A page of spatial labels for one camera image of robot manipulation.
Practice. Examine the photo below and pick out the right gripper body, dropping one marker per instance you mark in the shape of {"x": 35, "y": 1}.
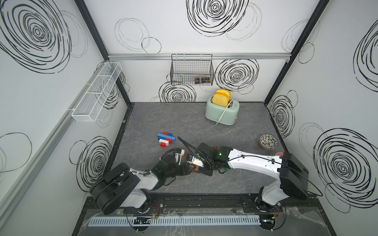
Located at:
{"x": 206, "y": 170}

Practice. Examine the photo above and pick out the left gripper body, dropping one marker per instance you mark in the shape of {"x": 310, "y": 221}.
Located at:
{"x": 176, "y": 170}

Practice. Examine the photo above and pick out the white rectangular brick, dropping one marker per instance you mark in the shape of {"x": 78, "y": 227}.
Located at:
{"x": 164, "y": 141}

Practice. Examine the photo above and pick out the red rectangular brick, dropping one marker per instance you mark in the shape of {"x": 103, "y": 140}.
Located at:
{"x": 169, "y": 140}

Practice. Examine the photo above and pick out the light blue long brick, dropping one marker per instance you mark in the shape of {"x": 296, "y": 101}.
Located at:
{"x": 161, "y": 136}

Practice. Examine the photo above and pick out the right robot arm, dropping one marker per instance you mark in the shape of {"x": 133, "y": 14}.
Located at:
{"x": 291, "y": 176}

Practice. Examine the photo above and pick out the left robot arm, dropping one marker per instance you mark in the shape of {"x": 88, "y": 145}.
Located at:
{"x": 126, "y": 187}

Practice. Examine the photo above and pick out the mint green toaster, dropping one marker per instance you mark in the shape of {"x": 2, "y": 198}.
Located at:
{"x": 222, "y": 115}

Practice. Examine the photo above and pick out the speckled plate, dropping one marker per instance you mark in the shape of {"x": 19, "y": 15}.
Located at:
{"x": 268, "y": 142}

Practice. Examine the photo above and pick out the yellow toast slice front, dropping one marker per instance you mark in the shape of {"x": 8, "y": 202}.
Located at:
{"x": 220, "y": 99}

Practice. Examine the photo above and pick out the yellow toast slice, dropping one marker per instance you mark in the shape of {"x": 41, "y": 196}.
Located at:
{"x": 224, "y": 92}
{"x": 220, "y": 99}

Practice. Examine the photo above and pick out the yellow toast slice back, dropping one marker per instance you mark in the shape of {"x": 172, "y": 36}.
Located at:
{"x": 224, "y": 92}

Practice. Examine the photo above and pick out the dark object in basket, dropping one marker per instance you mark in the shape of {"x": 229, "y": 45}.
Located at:
{"x": 203, "y": 80}

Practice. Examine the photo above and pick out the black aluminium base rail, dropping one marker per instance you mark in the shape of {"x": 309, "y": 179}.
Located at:
{"x": 200, "y": 201}

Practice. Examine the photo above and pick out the black wire basket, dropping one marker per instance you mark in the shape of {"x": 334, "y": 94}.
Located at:
{"x": 186, "y": 67}

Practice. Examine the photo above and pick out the white cable duct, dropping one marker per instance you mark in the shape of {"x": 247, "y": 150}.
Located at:
{"x": 140, "y": 221}

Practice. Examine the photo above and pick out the white wire shelf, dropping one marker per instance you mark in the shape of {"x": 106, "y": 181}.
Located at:
{"x": 100, "y": 87}

